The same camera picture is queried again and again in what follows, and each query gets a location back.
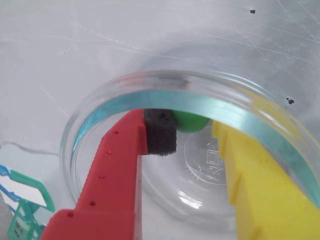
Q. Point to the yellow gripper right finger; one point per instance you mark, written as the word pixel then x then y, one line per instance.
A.
pixel 262 195

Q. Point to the green round pill ball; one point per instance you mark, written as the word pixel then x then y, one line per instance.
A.
pixel 191 122

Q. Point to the clear glass bowl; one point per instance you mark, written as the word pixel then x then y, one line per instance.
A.
pixel 200 105

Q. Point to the white table cloth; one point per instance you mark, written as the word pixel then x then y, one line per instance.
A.
pixel 75 37

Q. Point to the weekly pill organizer box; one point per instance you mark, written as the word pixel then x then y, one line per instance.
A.
pixel 23 178

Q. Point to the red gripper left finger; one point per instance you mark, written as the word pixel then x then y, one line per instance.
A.
pixel 112 180

